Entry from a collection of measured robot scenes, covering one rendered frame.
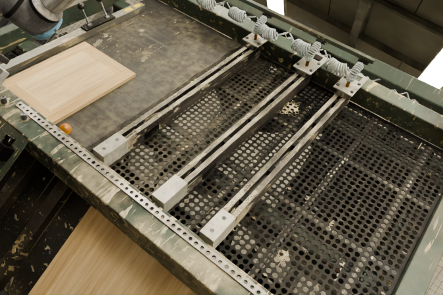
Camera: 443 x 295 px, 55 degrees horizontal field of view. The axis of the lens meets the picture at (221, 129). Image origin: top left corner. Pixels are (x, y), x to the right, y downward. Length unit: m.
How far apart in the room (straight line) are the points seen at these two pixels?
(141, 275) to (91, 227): 0.30
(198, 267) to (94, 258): 0.57
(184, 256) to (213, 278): 0.12
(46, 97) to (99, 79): 0.25
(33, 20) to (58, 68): 0.68
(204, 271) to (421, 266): 0.74
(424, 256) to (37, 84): 1.72
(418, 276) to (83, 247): 1.26
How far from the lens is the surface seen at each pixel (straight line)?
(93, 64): 2.19
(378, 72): 2.65
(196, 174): 1.60
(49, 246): 2.00
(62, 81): 2.10
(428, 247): 1.72
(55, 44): 2.30
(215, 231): 1.47
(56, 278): 1.94
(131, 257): 1.77
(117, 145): 1.69
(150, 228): 1.49
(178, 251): 1.45
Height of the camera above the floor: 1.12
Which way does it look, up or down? 5 degrees up
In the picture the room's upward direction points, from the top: 35 degrees clockwise
